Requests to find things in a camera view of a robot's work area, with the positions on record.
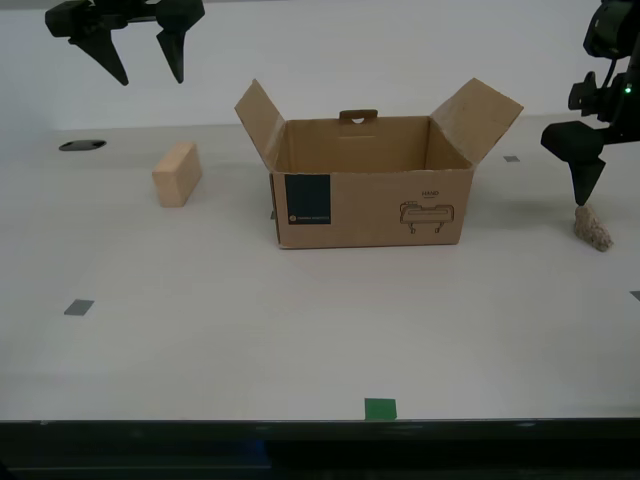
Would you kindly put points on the light wooden block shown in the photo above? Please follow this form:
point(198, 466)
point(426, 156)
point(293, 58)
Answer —
point(173, 180)

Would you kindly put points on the black wrist camera green light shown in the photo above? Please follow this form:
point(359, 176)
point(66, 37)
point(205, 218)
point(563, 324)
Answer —
point(627, 92)

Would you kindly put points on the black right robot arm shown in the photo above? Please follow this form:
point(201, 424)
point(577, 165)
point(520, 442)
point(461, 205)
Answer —
point(610, 27)

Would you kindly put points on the large green tape square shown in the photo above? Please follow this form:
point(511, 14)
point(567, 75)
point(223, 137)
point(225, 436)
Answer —
point(380, 409)

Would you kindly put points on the cardboard box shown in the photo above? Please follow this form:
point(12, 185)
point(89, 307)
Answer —
point(378, 215)

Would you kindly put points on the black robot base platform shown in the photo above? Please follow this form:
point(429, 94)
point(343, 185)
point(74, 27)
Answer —
point(320, 450)

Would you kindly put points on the speckled beige rock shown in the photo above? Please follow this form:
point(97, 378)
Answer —
point(594, 230)

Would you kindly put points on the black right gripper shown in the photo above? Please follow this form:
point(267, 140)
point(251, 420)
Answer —
point(587, 92)

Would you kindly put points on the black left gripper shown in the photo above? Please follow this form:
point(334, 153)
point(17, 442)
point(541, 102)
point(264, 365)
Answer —
point(135, 19)

